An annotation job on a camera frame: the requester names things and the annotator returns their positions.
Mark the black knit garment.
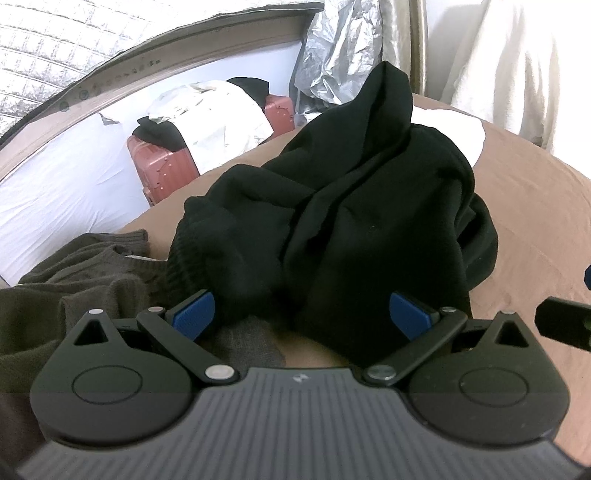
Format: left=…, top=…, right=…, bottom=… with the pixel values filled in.
left=166, top=62, right=498, bottom=366

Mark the dark olive knit sweater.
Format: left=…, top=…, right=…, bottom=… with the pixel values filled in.
left=1, top=230, right=166, bottom=465

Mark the pink suitcase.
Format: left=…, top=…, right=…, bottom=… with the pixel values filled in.
left=126, top=135, right=199, bottom=206
left=263, top=95, right=294, bottom=138

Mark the white pillow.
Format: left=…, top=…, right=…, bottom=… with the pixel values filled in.
left=412, top=106, right=486, bottom=168

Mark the white curtain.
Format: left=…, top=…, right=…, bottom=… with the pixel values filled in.
left=382, top=0, right=591, bottom=153

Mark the silver plastic bag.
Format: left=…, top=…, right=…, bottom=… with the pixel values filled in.
left=293, top=0, right=384, bottom=127

